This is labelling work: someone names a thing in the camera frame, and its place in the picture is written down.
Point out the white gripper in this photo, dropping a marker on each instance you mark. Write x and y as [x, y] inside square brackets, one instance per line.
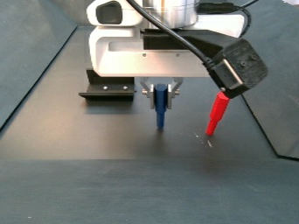
[158, 41]

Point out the blue hexagonal peg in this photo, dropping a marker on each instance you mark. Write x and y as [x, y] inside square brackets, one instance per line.
[161, 104]

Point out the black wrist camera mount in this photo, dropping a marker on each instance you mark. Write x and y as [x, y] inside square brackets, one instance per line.
[237, 67]

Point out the black angled bracket holder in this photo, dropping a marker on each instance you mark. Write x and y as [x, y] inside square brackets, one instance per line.
[109, 88]

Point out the red hexagonal peg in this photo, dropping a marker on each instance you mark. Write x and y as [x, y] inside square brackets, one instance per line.
[217, 113]

